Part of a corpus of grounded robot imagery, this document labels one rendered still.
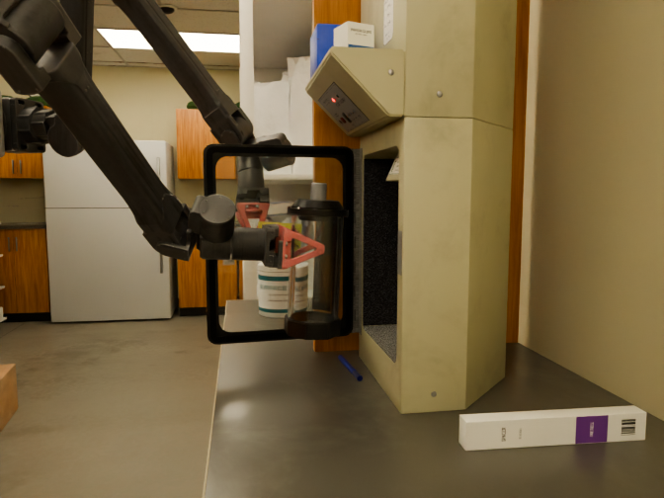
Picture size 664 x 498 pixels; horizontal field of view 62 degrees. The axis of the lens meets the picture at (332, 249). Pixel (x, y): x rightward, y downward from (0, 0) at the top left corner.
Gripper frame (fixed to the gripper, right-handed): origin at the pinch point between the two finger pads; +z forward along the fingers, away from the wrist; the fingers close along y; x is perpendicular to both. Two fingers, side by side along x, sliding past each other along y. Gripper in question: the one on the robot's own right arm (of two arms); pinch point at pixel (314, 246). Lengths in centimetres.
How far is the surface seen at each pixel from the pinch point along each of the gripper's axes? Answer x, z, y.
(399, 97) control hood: -24.4, 9.2, -14.5
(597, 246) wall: -2, 55, -2
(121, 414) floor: 124, -68, 235
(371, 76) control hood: -27.1, 4.6, -14.4
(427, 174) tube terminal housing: -13.2, 14.4, -14.7
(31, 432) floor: 126, -112, 219
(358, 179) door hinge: -13.0, 11.5, 17.1
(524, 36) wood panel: -47, 49, 21
